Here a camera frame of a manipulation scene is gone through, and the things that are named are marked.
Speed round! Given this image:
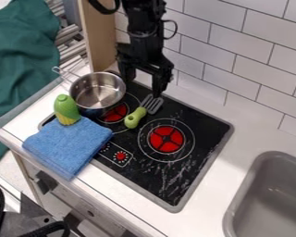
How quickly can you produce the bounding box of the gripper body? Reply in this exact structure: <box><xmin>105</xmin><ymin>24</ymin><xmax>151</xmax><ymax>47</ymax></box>
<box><xmin>114</xmin><ymin>36</ymin><xmax>176</xmax><ymax>78</ymax></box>

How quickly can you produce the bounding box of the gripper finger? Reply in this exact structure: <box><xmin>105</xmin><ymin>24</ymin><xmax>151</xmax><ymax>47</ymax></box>
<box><xmin>117</xmin><ymin>60</ymin><xmax>139</xmax><ymax>84</ymax></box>
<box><xmin>152</xmin><ymin>69</ymin><xmax>175</xmax><ymax>99</ymax></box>

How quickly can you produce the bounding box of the green spatula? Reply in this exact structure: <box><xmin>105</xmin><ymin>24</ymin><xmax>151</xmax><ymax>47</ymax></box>
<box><xmin>123</xmin><ymin>94</ymin><xmax>166</xmax><ymax>130</ymax></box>

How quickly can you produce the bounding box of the silver pot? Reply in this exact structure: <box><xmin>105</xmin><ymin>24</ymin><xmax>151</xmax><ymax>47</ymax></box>
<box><xmin>51</xmin><ymin>66</ymin><xmax>129</xmax><ymax>118</ymax></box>

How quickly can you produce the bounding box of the toy stove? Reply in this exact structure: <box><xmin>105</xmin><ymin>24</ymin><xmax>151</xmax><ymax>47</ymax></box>
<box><xmin>36</xmin><ymin>71</ymin><xmax>236</xmax><ymax>214</ymax></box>

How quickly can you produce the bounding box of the toy corn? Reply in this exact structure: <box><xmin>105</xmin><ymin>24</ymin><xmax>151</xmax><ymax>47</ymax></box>
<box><xmin>53</xmin><ymin>94</ymin><xmax>83</xmax><ymax>127</ymax></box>

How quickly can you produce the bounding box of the blue cloth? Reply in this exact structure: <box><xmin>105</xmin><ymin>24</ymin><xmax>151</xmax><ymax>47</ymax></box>
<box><xmin>21</xmin><ymin>116</ymin><xmax>115</xmax><ymax>181</ymax></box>

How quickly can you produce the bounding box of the green cloth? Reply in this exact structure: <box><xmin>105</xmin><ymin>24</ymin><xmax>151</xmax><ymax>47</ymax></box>
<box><xmin>0</xmin><ymin>0</ymin><xmax>63</xmax><ymax>170</ymax></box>

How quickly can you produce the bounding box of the toy sink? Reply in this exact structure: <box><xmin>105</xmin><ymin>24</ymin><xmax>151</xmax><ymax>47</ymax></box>
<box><xmin>220</xmin><ymin>150</ymin><xmax>296</xmax><ymax>237</ymax></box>

